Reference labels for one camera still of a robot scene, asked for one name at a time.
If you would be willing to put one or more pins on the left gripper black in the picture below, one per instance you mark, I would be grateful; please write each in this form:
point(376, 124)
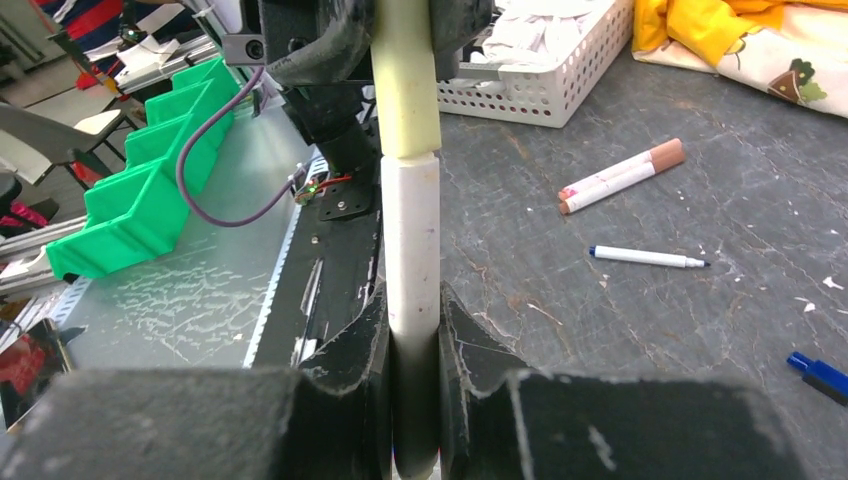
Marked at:
point(323, 52)

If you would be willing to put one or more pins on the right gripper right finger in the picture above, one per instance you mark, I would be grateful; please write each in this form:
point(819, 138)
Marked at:
point(502, 419)

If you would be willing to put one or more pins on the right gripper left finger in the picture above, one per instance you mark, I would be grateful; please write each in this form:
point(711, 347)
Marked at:
point(328, 418)

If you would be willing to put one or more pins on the pale yellow pen cap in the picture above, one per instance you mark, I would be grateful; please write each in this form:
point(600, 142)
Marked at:
point(405, 79)

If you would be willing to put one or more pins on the white pen yellow tip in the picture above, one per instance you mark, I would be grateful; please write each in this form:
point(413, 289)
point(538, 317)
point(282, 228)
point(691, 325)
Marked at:
point(410, 191)

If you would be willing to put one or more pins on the white pen blue end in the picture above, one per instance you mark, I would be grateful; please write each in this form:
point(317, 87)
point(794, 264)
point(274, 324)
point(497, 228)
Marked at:
point(646, 257)

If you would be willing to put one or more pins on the blue pen cap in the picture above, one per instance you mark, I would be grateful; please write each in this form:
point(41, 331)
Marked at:
point(821, 376)

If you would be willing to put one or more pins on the white pen pink tip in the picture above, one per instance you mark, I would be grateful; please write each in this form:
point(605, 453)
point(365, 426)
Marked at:
point(673, 146)

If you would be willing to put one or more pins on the white cloth in basket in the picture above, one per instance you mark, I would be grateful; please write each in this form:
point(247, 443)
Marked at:
point(534, 32)

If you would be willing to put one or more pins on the white laundry basket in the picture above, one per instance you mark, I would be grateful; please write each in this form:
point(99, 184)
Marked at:
point(544, 96)

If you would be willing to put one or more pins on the green object beyond table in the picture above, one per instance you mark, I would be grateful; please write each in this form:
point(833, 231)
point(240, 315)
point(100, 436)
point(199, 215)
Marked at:
point(138, 214)

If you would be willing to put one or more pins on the yellow orange cloth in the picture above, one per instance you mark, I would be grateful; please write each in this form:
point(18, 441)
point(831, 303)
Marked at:
point(706, 28)

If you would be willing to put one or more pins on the cream patterned cloth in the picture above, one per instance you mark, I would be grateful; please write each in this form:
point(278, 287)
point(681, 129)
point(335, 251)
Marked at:
point(803, 62)

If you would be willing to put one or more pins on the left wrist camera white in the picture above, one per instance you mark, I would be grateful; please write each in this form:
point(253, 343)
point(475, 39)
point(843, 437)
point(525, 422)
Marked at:
point(243, 49)

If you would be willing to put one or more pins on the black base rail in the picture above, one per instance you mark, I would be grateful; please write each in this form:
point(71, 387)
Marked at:
point(324, 275)

